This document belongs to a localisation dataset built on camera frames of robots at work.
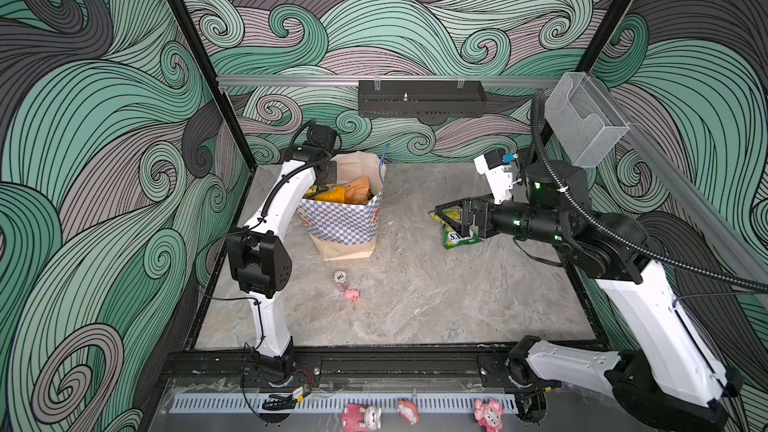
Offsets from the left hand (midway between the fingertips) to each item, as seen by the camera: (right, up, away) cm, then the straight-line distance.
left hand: (322, 172), depth 88 cm
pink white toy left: (+12, -56, -24) cm, 62 cm away
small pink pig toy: (+9, -36, -5) cm, 37 cm away
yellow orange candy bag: (+4, -7, -1) cm, 8 cm away
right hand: (+31, -9, -32) cm, 46 cm away
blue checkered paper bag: (+7, -17, -4) cm, 19 cm away
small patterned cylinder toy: (+6, -30, -5) cm, 31 cm away
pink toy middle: (+24, -54, -25) cm, 64 cm away
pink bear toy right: (+42, -55, -24) cm, 73 cm away
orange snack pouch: (+10, -6, +11) cm, 16 cm away
